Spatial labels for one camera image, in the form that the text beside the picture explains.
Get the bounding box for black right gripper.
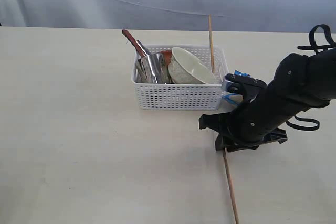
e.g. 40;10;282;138
198;105;288;152

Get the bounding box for wooden chopstick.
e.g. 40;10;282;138
223;149;240;224
208;15;215;73

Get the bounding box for blue potato chips bag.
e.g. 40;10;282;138
222;70;250;106

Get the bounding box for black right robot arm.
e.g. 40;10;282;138
199;49;335;152

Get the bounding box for speckled beige ceramic bowl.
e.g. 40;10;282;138
168;47;217;84

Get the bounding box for white perforated plastic basket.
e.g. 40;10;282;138
131;46;229;110

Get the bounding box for terracotta brown plate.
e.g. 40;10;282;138
160;50;172;66

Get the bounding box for stainless steel cup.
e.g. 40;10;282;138
135;53;169;84

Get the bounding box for grey backdrop curtain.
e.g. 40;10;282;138
1;0;335;32

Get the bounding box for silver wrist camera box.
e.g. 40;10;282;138
222;73;267;100

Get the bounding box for brown wooden handled spoon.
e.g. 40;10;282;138
122;29;145;58

